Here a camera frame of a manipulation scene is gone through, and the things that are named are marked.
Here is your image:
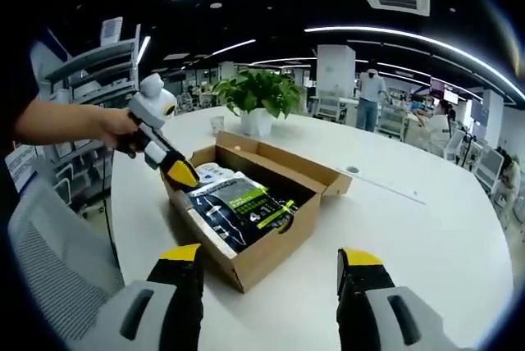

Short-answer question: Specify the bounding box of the row of office chairs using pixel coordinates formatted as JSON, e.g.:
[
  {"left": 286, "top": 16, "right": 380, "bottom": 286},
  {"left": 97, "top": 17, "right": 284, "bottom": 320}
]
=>
[{"left": 315, "top": 88, "right": 505, "bottom": 188}]

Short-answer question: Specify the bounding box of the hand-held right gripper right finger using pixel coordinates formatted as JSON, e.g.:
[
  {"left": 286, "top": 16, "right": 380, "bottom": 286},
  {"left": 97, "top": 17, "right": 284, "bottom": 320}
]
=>
[{"left": 336, "top": 247, "right": 468, "bottom": 351}]

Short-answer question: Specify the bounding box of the white table cable cover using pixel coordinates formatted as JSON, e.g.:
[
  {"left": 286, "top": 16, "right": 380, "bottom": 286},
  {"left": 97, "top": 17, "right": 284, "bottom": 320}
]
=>
[{"left": 336, "top": 163, "right": 428, "bottom": 206}]

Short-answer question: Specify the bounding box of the grey mesh office chair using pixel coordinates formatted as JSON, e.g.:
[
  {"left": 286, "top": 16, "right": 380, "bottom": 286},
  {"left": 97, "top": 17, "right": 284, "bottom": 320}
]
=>
[{"left": 7, "top": 178, "right": 127, "bottom": 351}]

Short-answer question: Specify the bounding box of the grey metal storage shelf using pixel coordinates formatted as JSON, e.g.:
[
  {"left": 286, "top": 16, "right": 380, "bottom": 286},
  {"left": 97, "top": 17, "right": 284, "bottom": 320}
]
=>
[{"left": 43, "top": 16, "right": 143, "bottom": 163}]

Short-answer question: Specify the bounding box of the person's dark shirt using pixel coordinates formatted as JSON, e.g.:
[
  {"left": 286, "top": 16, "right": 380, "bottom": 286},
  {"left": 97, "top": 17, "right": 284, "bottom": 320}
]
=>
[{"left": 6, "top": 51, "right": 42, "bottom": 130}]

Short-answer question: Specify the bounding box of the wall poster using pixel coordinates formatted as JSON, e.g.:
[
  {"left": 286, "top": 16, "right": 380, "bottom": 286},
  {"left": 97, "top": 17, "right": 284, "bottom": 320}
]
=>
[{"left": 4, "top": 141, "right": 47, "bottom": 194}]

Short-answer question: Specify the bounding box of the wall display screen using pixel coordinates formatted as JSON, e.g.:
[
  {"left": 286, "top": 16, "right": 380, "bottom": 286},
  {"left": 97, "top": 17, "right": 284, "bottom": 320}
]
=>
[{"left": 430, "top": 79, "right": 461, "bottom": 105}]

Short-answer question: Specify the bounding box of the person's left hand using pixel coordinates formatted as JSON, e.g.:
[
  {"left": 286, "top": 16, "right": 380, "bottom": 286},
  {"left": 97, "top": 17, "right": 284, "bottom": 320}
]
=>
[{"left": 98, "top": 107, "right": 145, "bottom": 159}]

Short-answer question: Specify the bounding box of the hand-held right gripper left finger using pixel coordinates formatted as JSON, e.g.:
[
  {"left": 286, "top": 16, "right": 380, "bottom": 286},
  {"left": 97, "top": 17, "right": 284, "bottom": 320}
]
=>
[{"left": 92, "top": 243, "right": 205, "bottom": 351}]

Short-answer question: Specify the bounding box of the dark printed soft packet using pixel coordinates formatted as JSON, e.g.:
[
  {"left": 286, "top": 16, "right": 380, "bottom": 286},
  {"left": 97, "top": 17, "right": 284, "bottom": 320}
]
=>
[{"left": 186, "top": 174, "right": 297, "bottom": 254}]

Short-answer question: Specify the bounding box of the brown cardboard shoe box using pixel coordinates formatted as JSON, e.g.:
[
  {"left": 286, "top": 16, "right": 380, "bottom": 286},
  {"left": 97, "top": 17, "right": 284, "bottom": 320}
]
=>
[{"left": 162, "top": 130, "right": 354, "bottom": 294}]

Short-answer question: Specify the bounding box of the white soft wipes pack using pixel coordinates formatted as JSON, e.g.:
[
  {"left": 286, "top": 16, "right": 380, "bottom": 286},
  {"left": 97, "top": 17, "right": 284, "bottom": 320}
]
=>
[{"left": 193, "top": 161, "right": 235, "bottom": 185}]

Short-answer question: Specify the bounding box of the green plant in white pot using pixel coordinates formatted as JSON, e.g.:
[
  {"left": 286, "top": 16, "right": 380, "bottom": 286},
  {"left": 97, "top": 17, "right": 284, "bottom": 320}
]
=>
[{"left": 212, "top": 68, "right": 304, "bottom": 138}]

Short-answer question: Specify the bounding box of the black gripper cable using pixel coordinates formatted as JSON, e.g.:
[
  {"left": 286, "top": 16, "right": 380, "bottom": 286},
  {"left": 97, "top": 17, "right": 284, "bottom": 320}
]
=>
[{"left": 104, "top": 148, "right": 118, "bottom": 253}]

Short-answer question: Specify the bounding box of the long curved ceiling light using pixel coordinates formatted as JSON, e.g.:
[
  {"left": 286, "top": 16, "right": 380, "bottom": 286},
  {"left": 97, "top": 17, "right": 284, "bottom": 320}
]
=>
[{"left": 304, "top": 25, "right": 524, "bottom": 103}]

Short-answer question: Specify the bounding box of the short ceiling light strip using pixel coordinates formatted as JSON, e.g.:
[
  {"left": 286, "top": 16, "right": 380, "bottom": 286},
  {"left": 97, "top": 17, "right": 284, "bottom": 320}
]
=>
[{"left": 212, "top": 39, "right": 258, "bottom": 57}]

